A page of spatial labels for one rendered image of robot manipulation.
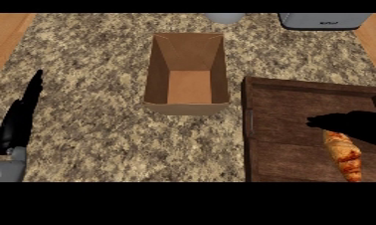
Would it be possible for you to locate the pale grey round container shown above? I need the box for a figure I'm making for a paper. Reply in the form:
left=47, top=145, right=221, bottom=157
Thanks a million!
left=202, top=13, right=246, bottom=25

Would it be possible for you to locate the open brown cardboard box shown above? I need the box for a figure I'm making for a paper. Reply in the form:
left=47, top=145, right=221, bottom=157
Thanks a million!
left=143, top=32, right=232, bottom=116

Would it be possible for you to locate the dark brown wooden tray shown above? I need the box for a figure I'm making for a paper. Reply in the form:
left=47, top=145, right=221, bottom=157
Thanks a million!
left=241, top=76, right=376, bottom=183

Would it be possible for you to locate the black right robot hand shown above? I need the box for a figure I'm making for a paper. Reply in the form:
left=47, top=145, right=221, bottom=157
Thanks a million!
left=305, top=95, right=376, bottom=146

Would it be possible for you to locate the pale grey appliance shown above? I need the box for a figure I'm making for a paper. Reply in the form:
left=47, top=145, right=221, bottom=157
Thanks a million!
left=277, top=13, right=376, bottom=31

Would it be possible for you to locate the golden brown croissant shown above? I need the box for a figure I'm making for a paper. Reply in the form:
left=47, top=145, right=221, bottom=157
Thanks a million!
left=322, top=129, right=364, bottom=183

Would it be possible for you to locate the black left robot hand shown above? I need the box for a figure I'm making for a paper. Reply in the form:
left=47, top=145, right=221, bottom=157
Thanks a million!
left=0, top=69, right=44, bottom=155

